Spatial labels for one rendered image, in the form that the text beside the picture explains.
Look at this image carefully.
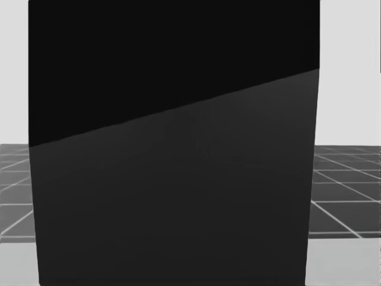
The black screen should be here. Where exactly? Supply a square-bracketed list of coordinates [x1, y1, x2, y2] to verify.
[27, 0, 321, 286]

